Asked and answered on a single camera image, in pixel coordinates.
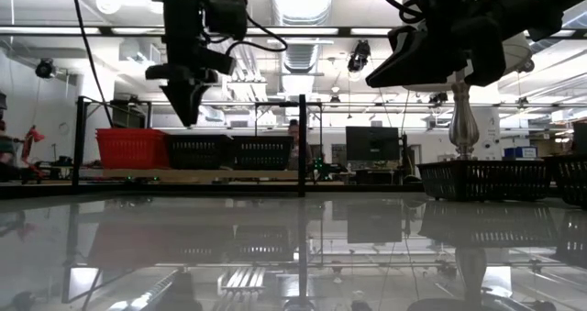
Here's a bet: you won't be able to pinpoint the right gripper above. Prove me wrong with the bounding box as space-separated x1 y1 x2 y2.
365 15 507 90

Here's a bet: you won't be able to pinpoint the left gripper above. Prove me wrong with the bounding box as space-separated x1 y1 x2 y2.
145 0 237 128

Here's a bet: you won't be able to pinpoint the red plastic slotted basket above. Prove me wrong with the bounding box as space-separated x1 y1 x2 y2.
96 136 171 171
94 128 169 140

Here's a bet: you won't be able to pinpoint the black plastic slotted basket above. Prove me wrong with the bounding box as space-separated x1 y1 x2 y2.
415 158 555 203
544 156 587 207
165 134 234 172
230 135 295 172

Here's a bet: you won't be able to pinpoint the wooden shelf with black posts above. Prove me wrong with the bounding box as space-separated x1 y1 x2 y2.
72 94 308 198

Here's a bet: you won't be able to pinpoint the black ceiling spotlight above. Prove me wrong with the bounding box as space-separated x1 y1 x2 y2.
346 39 372 73
34 57 57 80

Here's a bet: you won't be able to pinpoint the black monitor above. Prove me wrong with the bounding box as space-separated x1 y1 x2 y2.
345 126 401 161

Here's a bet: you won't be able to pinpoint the person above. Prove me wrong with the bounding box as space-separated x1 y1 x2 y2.
286 117 316 171

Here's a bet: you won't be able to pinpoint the blue storage box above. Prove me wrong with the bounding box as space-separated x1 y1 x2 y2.
503 145 538 160

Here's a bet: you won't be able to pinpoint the green-lit robot arms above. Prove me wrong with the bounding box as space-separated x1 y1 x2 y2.
313 156 349 183

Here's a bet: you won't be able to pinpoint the red articulated stand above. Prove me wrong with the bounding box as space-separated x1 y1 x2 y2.
17 125 47 179

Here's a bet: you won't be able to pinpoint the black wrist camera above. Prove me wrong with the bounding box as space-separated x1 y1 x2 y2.
204 0 249 41

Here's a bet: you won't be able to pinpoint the silver ceiling duct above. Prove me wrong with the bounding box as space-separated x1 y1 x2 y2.
270 0 336 96

